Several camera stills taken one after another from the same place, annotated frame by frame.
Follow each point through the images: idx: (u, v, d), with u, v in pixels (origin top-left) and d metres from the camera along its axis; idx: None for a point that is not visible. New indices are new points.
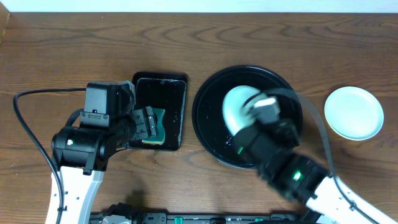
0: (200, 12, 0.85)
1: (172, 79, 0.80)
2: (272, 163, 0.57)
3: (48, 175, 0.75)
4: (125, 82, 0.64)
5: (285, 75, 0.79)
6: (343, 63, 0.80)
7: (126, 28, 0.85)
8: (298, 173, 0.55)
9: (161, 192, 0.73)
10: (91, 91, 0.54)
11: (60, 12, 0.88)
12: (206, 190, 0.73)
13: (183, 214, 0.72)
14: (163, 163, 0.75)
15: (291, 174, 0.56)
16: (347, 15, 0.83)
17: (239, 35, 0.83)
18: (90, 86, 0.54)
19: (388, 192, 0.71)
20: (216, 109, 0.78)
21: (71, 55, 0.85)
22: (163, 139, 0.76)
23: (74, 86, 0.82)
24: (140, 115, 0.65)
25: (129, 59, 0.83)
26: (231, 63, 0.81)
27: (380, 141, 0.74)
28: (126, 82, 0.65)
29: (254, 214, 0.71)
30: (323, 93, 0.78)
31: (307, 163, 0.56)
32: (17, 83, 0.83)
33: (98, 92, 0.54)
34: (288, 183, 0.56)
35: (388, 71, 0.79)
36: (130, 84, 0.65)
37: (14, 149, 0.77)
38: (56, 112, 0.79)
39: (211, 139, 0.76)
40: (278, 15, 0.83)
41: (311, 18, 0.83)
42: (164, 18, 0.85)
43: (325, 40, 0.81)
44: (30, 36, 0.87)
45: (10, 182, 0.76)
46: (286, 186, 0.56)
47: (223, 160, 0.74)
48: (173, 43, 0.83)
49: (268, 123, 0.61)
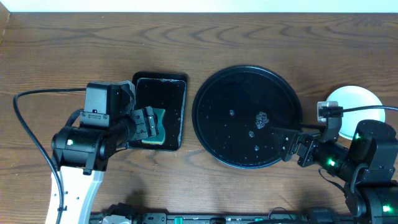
0: (200, 12, 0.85)
1: (173, 79, 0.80)
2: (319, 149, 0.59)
3: (48, 175, 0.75)
4: (126, 82, 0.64)
5: (285, 75, 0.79)
6: (343, 63, 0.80)
7: (126, 28, 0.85)
8: (332, 160, 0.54)
9: (161, 192, 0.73)
10: (91, 90, 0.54)
11: (61, 12, 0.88)
12: (206, 190, 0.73)
13: (183, 214, 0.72)
14: (163, 163, 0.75)
15: (359, 130, 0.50)
16: (347, 15, 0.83)
17: (239, 35, 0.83)
18: (90, 85, 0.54)
19: None
20: (216, 109, 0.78)
21: (71, 55, 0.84)
22: (163, 139, 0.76)
23: (74, 86, 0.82)
24: (140, 115, 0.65)
25: (129, 59, 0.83)
26: (231, 63, 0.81)
27: None
28: (128, 82, 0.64)
29: (254, 214, 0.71)
30: (323, 93, 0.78)
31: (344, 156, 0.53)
32: (17, 83, 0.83)
33: (98, 92, 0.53)
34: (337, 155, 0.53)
35: (388, 70, 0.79)
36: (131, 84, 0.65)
37: (14, 149, 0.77)
38: (56, 112, 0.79)
39: (211, 139, 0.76)
40: (278, 15, 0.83)
41: (311, 18, 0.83)
42: (164, 18, 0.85)
43: (326, 40, 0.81)
44: (31, 36, 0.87)
45: (10, 182, 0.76)
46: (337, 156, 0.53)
47: (223, 160, 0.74)
48: (173, 43, 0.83)
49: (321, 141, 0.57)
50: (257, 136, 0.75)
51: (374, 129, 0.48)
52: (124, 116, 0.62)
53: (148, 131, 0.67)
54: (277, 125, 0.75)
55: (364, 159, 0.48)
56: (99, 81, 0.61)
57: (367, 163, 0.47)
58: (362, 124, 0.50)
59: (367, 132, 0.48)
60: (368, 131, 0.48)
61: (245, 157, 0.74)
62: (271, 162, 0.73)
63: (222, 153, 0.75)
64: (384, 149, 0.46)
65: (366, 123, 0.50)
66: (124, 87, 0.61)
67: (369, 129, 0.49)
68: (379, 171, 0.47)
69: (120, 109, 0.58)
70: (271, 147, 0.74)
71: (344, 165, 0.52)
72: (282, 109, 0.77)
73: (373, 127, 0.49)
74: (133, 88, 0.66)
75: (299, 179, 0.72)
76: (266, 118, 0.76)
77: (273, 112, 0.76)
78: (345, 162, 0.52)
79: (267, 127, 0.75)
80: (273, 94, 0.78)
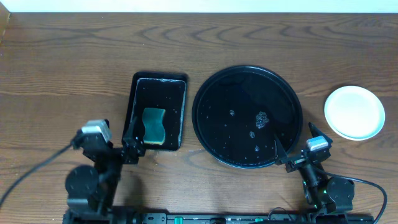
0: (200, 12, 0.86)
1: (173, 79, 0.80)
2: (304, 168, 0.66)
3: (48, 175, 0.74)
4: (94, 130, 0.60)
5: (285, 75, 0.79)
6: (343, 62, 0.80)
7: (126, 28, 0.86)
8: (303, 181, 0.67)
9: (160, 192, 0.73)
10: (73, 203, 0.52)
11: (61, 12, 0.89)
12: (206, 190, 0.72)
13: (183, 214, 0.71)
14: (163, 163, 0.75)
15: (327, 188, 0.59)
16: (345, 15, 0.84)
17: (239, 35, 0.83)
18: (70, 195, 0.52)
19: (389, 192, 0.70)
20: (216, 109, 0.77)
21: (71, 55, 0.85)
22: (163, 139, 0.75)
23: (74, 86, 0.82)
24: (121, 150, 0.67)
25: (129, 58, 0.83)
26: (231, 63, 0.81)
27: (380, 141, 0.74)
28: (97, 131, 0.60)
29: (254, 214, 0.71)
30: (323, 93, 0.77)
31: (315, 186, 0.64)
32: (17, 83, 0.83)
33: (81, 204, 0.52)
34: (311, 182, 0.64)
35: (387, 70, 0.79)
36: (102, 133, 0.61)
37: (15, 150, 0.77)
38: (57, 112, 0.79)
39: (211, 139, 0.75)
40: (278, 16, 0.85)
41: (310, 18, 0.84)
42: (164, 19, 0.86)
43: (325, 39, 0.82)
44: (31, 36, 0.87)
45: (9, 182, 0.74)
46: (311, 182, 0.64)
47: (223, 160, 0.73)
48: (173, 43, 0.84)
49: (307, 167, 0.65)
50: (257, 136, 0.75)
51: (339, 192, 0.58)
52: (105, 159, 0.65)
53: (132, 160, 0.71)
54: (277, 126, 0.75)
55: (327, 204, 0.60)
56: (70, 172, 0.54)
57: (327, 208, 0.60)
58: (331, 184, 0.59)
59: (332, 194, 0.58)
60: (333, 193, 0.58)
61: (245, 157, 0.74)
62: (271, 162, 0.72)
63: (222, 153, 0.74)
64: (342, 209, 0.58)
65: (334, 183, 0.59)
66: (95, 170, 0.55)
67: (334, 191, 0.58)
68: (336, 213, 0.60)
69: (102, 184, 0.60)
70: (271, 147, 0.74)
71: (313, 191, 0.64)
72: (282, 109, 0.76)
73: (337, 188, 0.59)
74: (104, 134, 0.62)
75: (298, 179, 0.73)
76: (266, 117, 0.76)
77: (273, 112, 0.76)
78: (313, 190, 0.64)
79: (267, 127, 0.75)
80: (273, 94, 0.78)
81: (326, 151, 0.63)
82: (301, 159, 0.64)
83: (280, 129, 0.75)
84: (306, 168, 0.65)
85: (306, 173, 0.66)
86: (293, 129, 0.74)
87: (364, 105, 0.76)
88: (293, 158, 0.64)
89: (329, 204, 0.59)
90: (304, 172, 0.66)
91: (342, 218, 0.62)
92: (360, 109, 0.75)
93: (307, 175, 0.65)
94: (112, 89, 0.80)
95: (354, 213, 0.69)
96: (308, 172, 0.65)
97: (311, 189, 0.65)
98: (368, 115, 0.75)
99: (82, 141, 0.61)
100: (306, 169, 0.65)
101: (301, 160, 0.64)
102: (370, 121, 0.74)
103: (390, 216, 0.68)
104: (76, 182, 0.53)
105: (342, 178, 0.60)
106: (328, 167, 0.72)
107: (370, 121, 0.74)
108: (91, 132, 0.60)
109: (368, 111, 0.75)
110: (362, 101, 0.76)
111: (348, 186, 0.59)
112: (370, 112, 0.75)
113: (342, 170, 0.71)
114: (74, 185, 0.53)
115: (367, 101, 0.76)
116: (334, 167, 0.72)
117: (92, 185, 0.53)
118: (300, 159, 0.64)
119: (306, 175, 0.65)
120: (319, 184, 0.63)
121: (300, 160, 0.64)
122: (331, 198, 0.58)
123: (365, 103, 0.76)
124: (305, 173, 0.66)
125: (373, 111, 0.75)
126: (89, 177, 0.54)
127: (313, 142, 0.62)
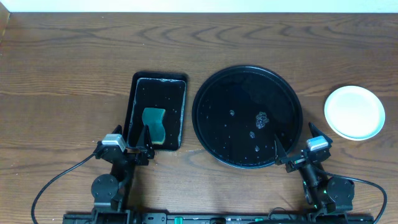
0: (200, 12, 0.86)
1: (173, 79, 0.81)
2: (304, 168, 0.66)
3: (48, 175, 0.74)
4: (113, 144, 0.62)
5: (285, 75, 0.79)
6: (342, 62, 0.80)
7: (126, 28, 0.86)
8: (304, 181, 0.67)
9: (160, 192, 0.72)
10: (99, 205, 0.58)
11: (61, 12, 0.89)
12: (206, 190, 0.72)
13: (183, 214, 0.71)
14: (163, 163, 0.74)
15: (327, 188, 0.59)
16: (345, 16, 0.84)
17: (239, 35, 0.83)
18: (96, 200, 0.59)
19: (388, 192, 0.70)
20: (216, 109, 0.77)
21: (72, 55, 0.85)
22: (163, 139, 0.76)
23: (74, 86, 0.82)
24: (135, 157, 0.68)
25: (129, 58, 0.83)
26: (231, 63, 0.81)
27: (379, 141, 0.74)
28: (115, 144, 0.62)
29: (254, 214, 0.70)
30: (323, 93, 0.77)
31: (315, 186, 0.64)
32: (17, 83, 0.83)
33: (106, 206, 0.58)
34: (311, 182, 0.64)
35: (387, 70, 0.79)
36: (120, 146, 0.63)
37: (14, 149, 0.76)
38: (58, 112, 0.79)
39: (211, 139, 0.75)
40: (278, 16, 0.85)
41: (310, 18, 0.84)
42: (164, 19, 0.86)
43: (325, 39, 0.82)
44: (32, 36, 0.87)
45: (9, 182, 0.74)
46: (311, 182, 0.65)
47: (223, 160, 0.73)
48: (173, 43, 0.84)
49: (307, 166, 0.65)
50: (257, 136, 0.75)
51: (338, 191, 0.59)
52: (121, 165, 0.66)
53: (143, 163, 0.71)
54: (278, 126, 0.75)
55: (327, 204, 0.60)
56: (94, 180, 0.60)
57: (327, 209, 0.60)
58: (331, 184, 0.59)
59: (332, 194, 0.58)
60: (333, 193, 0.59)
61: (245, 157, 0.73)
62: (271, 162, 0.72)
63: (222, 153, 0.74)
64: (342, 209, 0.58)
65: (334, 183, 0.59)
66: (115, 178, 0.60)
67: (334, 191, 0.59)
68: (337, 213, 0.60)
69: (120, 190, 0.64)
70: (271, 147, 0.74)
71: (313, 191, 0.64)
72: (282, 109, 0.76)
73: (337, 188, 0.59)
74: (121, 146, 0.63)
75: (298, 179, 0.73)
76: (266, 117, 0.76)
77: (273, 112, 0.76)
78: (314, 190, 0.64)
79: (267, 127, 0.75)
80: (274, 94, 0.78)
81: (326, 151, 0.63)
82: (301, 159, 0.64)
83: (280, 129, 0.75)
84: (306, 168, 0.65)
85: (306, 173, 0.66)
86: (293, 129, 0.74)
87: (364, 105, 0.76)
88: (293, 158, 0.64)
89: (329, 204, 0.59)
90: (304, 172, 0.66)
91: (342, 218, 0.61)
92: (360, 109, 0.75)
93: (307, 174, 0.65)
94: (112, 89, 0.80)
95: (354, 213, 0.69)
96: (308, 172, 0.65)
97: (311, 189, 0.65)
98: (368, 114, 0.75)
99: (101, 153, 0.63)
100: (306, 169, 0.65)
101: (301, 160, 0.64)
102: (370, 120, 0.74)
103: (390, 216, 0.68)
104: (100, 188, 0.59)
105: (342, 178, 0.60)
106: (328, 167, 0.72)
107: (370, 121, 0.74)
108: (110, 145, 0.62)
109: (368, 111, 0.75)
110: (362, 101, 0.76)
111: (348, 186, 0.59)
112: (370, 112, 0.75)
113: (342, 170, 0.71)
114: (98, 191, 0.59)
115: (367, 101, 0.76)
116: (334, 167, 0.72)
117: (113, 191, 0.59)
118: (300, 159, 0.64)
119: (306, 175, 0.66)
120: (319, 184, 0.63)
121: (300, 160, 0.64)
122: (331, 198, 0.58)
123: (365, 103, 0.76)
124: (305, 173, 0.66)
125: (373, 110, 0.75)
126: (111, 184, 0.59)
127: (313, 142, 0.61)
